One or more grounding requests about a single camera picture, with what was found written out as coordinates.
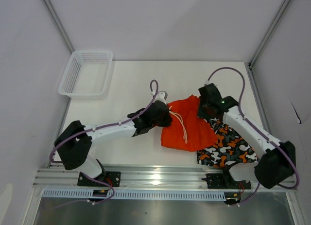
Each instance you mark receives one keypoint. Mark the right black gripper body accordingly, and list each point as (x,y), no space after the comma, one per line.
(203,111)

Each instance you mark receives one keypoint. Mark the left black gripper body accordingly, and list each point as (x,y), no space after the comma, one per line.
(164,121)

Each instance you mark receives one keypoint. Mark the camouflage orange black shorts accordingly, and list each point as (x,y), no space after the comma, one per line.
(229,148)

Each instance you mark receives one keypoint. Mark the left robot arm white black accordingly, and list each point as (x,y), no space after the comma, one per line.
(74,144)

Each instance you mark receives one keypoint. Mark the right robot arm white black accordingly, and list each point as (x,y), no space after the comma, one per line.
(276,159)

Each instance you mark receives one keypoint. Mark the white plastic basket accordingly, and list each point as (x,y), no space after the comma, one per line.
(86,75)

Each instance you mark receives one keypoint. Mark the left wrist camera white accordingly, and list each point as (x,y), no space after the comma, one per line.
(161,96)

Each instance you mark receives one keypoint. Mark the aluminium mounting rail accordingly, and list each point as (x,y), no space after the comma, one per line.
(152,177)

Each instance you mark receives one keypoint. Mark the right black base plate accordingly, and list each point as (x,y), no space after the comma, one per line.
(224,181)

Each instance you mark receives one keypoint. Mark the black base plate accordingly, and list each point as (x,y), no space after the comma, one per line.
(111,178)
(224,181)

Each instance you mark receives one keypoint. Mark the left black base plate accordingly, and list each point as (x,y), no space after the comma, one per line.
(111,178)

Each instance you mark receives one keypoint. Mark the slotted cable duct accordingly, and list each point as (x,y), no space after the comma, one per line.
(141,194)

